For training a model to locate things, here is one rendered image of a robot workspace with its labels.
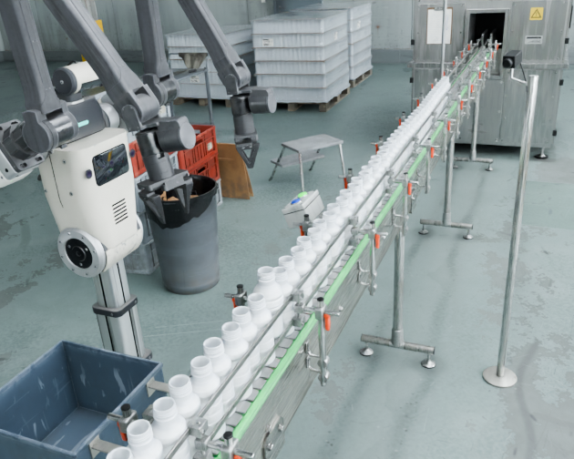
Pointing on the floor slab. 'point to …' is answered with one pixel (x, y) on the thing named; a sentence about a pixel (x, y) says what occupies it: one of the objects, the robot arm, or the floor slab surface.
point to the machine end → (559, 12)
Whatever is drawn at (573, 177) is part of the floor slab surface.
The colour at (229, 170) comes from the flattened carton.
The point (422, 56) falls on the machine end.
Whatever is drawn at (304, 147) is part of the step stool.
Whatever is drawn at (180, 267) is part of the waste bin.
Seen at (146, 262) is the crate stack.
